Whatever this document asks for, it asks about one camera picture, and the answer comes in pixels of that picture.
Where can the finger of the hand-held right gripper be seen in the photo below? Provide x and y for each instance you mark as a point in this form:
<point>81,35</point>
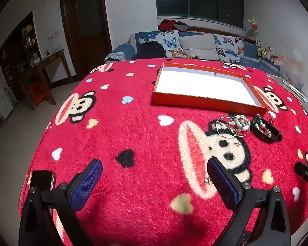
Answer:
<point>306,174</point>

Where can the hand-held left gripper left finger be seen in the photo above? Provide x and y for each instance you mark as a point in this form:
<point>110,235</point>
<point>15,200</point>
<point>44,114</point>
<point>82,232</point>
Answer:
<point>88,182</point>

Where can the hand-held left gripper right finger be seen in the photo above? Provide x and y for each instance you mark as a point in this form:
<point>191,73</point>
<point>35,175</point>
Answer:
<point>222,182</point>

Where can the black wrist band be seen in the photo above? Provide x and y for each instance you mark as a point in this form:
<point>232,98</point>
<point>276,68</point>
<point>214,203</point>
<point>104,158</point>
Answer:
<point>274,135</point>

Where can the pearl stud earring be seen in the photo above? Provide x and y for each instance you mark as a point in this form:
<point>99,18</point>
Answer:
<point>237,143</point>

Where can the red earring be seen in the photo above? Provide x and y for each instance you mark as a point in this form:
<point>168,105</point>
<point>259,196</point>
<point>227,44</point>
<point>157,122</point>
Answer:
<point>272,120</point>

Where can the silver bangle set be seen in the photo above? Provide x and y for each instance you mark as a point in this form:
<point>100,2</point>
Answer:
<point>217,126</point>

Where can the orange cardboard box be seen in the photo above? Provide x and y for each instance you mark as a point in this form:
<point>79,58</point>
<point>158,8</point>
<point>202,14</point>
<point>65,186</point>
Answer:
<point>205,84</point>

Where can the black smartphone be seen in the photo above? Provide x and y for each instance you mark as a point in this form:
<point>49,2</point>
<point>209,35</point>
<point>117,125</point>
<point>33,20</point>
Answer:
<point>41,180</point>

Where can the red monkey print blanket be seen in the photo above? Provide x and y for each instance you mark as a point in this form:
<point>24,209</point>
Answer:
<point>143,138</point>

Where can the pink plush toy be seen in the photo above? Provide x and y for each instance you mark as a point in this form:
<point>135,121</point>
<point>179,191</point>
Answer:
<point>278,61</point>

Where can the orange stool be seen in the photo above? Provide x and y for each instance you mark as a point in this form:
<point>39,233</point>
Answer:
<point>38,92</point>

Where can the yellow green plush toy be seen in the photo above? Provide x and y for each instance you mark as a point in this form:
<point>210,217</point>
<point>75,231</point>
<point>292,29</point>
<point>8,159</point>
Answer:
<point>265,52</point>

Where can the panda plush toy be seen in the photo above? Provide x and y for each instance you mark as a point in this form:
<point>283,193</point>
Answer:
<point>258,43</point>

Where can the butterfly print pillow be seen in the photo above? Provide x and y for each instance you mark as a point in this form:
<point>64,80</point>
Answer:
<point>229,48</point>
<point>172,44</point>

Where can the grey patterned sofa throw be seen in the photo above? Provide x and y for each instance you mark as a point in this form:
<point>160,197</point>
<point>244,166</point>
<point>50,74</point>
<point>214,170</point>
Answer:
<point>114,56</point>

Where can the yellow toy truck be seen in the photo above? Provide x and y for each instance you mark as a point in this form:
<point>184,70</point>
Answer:
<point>191,57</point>

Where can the wooden desk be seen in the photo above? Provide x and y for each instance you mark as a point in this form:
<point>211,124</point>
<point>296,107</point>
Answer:
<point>50,59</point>

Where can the colourful pinwheel flower toy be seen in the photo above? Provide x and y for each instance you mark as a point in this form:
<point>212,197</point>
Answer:
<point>252,26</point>

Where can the pale green kettle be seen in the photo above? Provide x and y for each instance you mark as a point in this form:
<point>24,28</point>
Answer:
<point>35,59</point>

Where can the blue sofa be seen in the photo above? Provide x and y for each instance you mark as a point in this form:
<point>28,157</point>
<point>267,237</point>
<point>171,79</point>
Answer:
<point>122,50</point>

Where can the grey pillow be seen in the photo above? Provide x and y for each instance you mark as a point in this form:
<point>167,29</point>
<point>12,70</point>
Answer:
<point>199,46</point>

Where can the black backpack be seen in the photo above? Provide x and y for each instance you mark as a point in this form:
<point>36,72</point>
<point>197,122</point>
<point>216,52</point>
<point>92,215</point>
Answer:
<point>150,50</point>

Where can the brown wooden door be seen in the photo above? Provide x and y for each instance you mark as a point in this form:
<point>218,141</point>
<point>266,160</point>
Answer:
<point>87,30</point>

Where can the dark wooden cabinet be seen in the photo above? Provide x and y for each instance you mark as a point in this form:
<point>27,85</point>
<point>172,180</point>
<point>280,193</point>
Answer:
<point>28,38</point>

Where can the red clothes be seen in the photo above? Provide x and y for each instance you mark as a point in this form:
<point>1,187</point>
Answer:
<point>168,25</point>

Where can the dark window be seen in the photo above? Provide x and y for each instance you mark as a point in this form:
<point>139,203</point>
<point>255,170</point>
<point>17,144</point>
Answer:
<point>208,2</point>

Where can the white wall socket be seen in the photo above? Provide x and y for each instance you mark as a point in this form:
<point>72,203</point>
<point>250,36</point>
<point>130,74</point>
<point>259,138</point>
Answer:
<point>51,35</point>

